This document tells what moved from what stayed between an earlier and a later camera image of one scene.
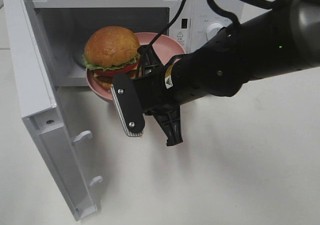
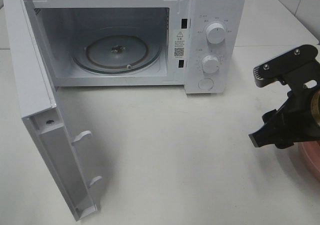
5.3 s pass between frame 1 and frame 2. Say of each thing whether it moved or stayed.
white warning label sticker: stayed
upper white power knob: stayed
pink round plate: moved
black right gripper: moved
